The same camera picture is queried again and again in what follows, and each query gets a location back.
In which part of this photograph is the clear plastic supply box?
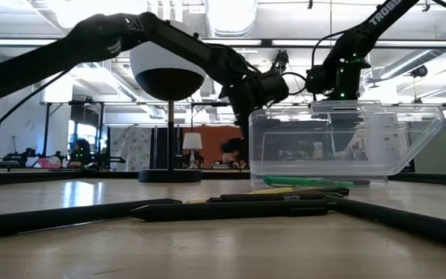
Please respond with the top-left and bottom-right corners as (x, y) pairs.
(248, 100), (446, 190)

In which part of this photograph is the green pen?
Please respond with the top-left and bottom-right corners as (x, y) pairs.
(262, 176), (355, 188)

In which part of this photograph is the yellow pencil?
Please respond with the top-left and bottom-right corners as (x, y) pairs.
(250, 187), (296, 195)

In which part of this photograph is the black pen white print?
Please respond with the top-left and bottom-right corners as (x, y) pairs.
(325, 195), (446, 251)
(207, 192), (345, 204)

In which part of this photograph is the white box device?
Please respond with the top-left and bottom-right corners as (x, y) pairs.
(368, 112), (402, 156)

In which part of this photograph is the person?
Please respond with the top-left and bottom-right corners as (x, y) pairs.
(221, 138), (248, 170)
(67, 139), (92, 169)

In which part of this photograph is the orange partition panel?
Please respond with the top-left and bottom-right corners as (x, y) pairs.
(182, 126), (243, 170)

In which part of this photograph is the small white shade lamp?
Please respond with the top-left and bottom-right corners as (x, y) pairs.
(182, 132), (204, 170)

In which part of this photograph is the white globe lamp black base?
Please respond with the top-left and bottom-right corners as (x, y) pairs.
(129, 19), (210, 183)

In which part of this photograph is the silver ventilation duct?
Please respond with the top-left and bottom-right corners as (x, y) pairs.
(203, 0), (259, 40)

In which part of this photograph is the black metal table frame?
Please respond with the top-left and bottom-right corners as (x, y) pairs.
(0, 169), (251, 188)

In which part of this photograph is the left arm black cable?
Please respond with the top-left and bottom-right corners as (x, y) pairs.
(0, 67), (75, 145)

